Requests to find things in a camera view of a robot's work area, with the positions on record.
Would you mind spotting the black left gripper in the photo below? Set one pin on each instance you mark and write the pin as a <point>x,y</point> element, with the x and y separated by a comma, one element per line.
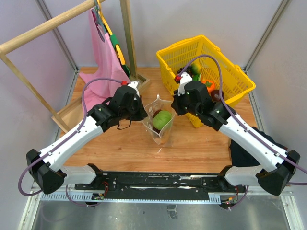
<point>142,113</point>

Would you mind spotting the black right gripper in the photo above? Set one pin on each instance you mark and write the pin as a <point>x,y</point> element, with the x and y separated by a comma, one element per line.
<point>175,104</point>

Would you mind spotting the dark brown toy chestnut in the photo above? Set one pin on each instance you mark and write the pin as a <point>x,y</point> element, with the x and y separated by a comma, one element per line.
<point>215,95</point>

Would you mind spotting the clear polka dot zip bag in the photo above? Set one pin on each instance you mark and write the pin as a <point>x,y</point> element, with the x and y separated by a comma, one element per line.
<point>151,108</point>

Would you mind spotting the green toy cabbage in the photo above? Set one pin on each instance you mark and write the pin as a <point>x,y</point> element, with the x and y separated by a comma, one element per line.
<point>161,119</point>

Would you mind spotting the toy papaya slice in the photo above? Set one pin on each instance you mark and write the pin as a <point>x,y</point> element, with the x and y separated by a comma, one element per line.
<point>158,131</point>

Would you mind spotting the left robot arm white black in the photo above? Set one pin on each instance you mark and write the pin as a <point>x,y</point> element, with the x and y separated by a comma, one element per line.
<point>47,165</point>

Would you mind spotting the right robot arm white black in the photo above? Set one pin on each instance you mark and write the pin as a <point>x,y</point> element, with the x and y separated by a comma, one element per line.
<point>276,165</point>

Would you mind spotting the orange toy persimmon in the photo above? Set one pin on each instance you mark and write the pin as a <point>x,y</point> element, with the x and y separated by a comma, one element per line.
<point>210,85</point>

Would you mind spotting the toy watermelon slice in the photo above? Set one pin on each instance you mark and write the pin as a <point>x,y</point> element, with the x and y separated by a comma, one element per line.
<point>196,77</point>

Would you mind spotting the wooden clothes rack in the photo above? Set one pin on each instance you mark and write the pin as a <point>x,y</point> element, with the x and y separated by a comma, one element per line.
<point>52,24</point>

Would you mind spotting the yellow green toy mango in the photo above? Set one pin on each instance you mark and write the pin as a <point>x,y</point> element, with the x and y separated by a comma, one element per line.
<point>195,68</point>

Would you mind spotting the pink t-shirt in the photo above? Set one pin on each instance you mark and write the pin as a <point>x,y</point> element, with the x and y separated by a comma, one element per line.
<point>108,67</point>

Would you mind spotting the yellow clothes hanger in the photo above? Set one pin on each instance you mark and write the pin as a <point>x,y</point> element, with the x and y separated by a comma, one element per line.
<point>106,29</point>

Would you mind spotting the green t-shirt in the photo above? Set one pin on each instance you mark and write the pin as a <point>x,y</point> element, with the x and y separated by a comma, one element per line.
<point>115,44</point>

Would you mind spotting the dark navy cloth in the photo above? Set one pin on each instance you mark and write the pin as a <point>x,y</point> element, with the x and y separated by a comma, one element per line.
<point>241,158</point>

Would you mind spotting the grey clothes hanger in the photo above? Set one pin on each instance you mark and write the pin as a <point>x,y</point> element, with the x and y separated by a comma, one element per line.
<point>98,21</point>

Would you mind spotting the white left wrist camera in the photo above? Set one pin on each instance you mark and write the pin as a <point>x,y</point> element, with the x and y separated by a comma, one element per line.
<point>134,85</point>

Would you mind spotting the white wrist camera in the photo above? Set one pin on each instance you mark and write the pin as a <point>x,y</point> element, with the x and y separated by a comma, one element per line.
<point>134,85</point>
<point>182,80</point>

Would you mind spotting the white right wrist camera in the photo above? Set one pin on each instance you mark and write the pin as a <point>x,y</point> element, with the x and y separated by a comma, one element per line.
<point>182,80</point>

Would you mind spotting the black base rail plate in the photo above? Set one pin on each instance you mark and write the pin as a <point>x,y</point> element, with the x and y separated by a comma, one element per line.
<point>162,186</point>

